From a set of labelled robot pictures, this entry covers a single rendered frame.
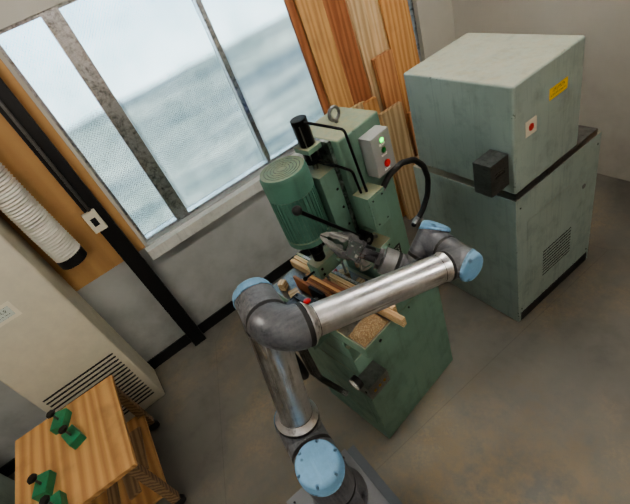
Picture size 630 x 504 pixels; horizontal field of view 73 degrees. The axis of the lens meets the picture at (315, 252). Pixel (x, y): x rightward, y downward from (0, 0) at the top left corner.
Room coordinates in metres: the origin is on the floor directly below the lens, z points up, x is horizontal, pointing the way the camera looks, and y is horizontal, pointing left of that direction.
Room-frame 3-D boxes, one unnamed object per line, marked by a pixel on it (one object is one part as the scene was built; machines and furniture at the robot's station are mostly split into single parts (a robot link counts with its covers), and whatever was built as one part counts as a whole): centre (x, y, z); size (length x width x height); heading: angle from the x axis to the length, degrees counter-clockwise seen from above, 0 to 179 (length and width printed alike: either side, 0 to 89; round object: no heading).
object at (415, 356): (1.41, -0.11, 0.35); 0.58 x 0.45 x 0.71; 118
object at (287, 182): (1.35, -0.01, 1.35); 0.18 x 0.18 x 0.31
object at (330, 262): (1.36, -0.03, 1.03); 0.14 x 0.07 x 0.09; 118
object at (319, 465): (0.66, 0.25, 0.82); 0.17 x 0.15 x 0.18; 13
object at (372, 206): (1.32, -0.27, 1.22); 0.09 x 0.08 x 0.15; 118
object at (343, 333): (1.26, 0.07, 0.87); 0.61 x 0.30 x 0.06; 28
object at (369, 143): (1.37, -0.36, 1.40); 0.10 x 0.06 x 0.16; 118
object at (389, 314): (1.29, -0.04, 0.92); 0.67 x 0.02 x 0.04; 28
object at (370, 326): (1.05, -0.07, 0.92); 0.14 x 0.09 x 0.04; 118
